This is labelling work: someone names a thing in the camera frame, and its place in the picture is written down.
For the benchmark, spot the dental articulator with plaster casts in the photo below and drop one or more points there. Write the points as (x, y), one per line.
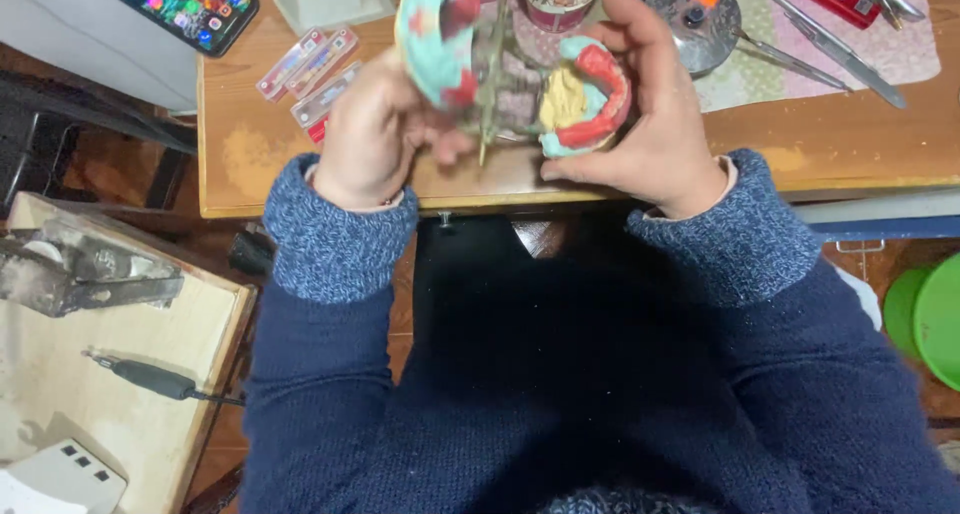
(581, 101)

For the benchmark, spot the grey white appliance box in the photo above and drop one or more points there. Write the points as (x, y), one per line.
(82, 48)

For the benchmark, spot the red artificial teeth strip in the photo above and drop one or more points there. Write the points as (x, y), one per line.
(317, 131)

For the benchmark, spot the person's left hand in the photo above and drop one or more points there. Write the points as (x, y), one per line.
(367, 135)

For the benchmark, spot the metal pliers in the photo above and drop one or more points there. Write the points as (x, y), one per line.
(896, 0)

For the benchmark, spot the metal drawer knob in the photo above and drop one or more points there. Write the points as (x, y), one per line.
(445, 218)

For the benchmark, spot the person's torso in navy sweater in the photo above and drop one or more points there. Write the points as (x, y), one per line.
(555, 394)

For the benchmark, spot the wooden side table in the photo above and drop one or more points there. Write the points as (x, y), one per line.
(97, 394)

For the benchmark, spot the clear artificial teeth strip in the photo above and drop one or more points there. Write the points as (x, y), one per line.
(322, 97)
(289, 65)
(322, 62)

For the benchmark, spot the long metal wax knife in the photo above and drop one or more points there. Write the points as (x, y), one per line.
(847, 60)

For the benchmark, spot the person's left fingers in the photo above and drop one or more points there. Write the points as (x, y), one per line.
(452, 144)

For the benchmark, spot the patterned pastel placemat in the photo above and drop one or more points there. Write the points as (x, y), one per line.
(870, 56)

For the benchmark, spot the dark green plastic basin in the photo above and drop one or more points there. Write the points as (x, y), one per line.
(900, 311)

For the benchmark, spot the metal alcohol burner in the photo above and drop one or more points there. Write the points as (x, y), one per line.
(694, 37)

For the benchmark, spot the black stool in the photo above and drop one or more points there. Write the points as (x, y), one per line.
(67, 142)

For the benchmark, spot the black smartphone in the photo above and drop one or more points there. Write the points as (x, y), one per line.
(176, 3)

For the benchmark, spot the dusty metal bench tool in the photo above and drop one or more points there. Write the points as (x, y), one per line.
(82, 270)

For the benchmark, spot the light green plastic basin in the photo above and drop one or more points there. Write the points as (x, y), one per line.
(939, 322)

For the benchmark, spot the white control unit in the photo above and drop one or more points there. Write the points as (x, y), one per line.
(56, 480)

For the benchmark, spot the red white tin cup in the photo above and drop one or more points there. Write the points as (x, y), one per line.
(559, 7)

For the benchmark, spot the thin metal dental instrument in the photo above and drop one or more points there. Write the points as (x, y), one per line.
(787, 61)

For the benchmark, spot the person's right hand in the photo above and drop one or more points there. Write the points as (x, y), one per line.
(667, 123)

